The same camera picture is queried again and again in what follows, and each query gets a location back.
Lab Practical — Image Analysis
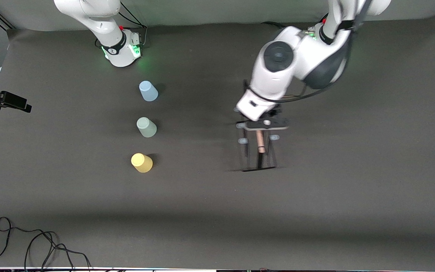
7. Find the dark grey table mat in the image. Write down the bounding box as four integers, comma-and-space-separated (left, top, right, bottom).
0, 13, 435, 269

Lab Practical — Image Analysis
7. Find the pale green plastic cup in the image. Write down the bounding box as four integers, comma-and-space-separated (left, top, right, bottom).
136, 117, 157, 138

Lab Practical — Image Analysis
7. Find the yellow plastic cup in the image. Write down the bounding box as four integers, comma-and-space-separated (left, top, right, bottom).
131, 153, 153, 173

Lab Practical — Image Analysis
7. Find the black wire cup holder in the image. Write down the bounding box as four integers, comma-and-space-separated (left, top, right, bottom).
227, 120, 290, 173

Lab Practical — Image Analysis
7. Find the loose black cable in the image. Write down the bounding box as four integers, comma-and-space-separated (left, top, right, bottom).
0, 216, 91, 270

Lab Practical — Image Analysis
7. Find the light blue plastic cup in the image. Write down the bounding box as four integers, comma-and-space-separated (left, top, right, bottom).
139, 80, 159, 102

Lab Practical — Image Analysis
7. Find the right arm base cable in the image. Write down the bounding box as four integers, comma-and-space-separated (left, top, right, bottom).
117, 2, 148, 48

